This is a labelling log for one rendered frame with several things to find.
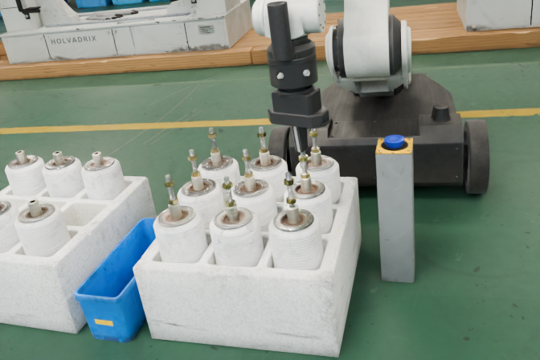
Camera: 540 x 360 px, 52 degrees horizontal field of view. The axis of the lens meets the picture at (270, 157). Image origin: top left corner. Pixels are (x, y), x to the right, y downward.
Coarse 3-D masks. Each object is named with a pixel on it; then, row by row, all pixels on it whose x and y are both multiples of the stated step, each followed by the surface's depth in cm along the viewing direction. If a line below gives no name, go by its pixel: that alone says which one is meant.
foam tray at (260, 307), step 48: (336, 240) 106; (144, 288) 108; (192, 288) 105; (240, 288) 102; (288, 288) 99; (336, 288) 100; (192, 336) 110; (240, 336) 107; (288, 336) 104; (336, 336) 101
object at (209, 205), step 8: (216, 184) 119; (216, 192) 116; (184, 200) 115; (192, 200) 114; (200, 200) 114; (208, 200) 115; (216, 200) 116; (200, 208) 115; (208, 208) 115; (216, 208) 117; (224, 208) 120; (208, 216) 116; (208, 224) 117
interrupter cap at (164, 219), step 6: (168, 210) 110; (186, 210) 109; (192, 210) 109; (162, 216) 108; (168, 216) 108; (186, 216) 107; (192, 216) 106; (162, 222) 106; (168, 222) 106; (174, 222) 106; (180, 222) 105; (186, 222) 105
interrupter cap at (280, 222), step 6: (300, 210) 104; (306, 210) 103; (276, 216) 103; (282, 216) 103; (300, 216) 102; (306, 216) 101; (312, 216) 101; (276, 222) 101; (282, 222) 101; (300, 222) 101; (306, 222) 100; (312, 222) 99; (282, 228) 99; (288, 228) 99; (294, 228) 98; (300, 228) 98
